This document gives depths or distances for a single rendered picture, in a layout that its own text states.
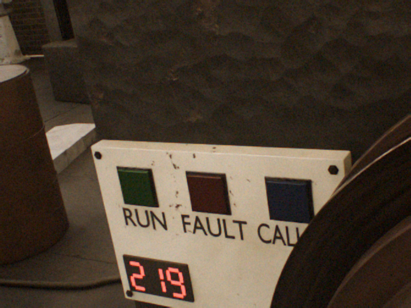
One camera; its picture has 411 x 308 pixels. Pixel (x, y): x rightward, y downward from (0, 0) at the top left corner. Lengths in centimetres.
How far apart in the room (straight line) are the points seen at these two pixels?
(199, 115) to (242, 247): 13
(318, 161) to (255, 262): 13
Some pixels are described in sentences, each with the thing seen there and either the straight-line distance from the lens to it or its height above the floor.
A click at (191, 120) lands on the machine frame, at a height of 126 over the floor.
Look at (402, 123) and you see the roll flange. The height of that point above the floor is 130.
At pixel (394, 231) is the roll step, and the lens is 35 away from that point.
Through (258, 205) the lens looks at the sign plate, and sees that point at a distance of 55.
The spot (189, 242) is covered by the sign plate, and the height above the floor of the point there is 114.
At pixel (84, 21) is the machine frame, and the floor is 136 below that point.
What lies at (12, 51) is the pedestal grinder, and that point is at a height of 17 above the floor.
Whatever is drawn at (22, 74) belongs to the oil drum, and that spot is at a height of 87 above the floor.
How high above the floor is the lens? 143
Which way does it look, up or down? 21 degrees down
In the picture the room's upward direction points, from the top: 9 degrees counter-clockwise
